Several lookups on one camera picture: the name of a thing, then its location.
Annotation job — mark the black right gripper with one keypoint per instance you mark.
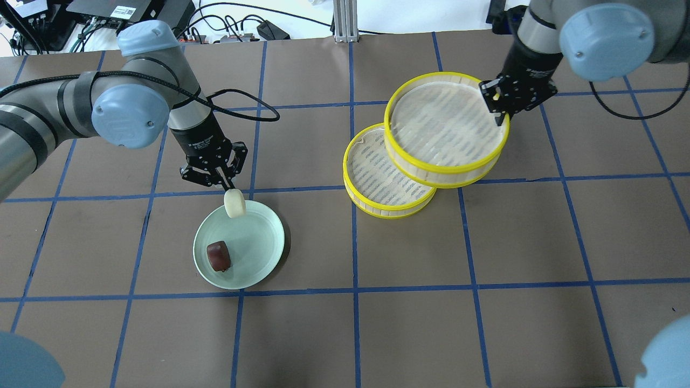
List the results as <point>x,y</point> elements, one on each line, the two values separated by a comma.
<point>529,69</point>

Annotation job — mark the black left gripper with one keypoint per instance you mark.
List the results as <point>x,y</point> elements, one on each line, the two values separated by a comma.
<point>200,140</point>

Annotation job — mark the white steamed bun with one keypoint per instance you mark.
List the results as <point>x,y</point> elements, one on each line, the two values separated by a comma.
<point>234,203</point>

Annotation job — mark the yellow steamer layer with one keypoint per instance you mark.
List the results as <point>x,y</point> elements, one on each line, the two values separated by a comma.
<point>439,132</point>
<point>373,182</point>

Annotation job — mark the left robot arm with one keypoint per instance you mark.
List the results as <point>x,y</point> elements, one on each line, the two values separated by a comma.
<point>155,90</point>

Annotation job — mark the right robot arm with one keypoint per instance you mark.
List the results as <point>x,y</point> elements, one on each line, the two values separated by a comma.
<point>600,40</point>

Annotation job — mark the light green plate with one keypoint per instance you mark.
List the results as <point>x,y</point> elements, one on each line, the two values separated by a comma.
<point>255,242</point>

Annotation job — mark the brown steamed bun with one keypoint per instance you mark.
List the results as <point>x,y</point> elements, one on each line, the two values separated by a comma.
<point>218,256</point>

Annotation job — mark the black power adapter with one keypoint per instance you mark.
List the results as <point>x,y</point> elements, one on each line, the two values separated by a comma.
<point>270,32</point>

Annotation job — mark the aluminium frame post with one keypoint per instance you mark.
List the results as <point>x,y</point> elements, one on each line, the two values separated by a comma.
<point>345,26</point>

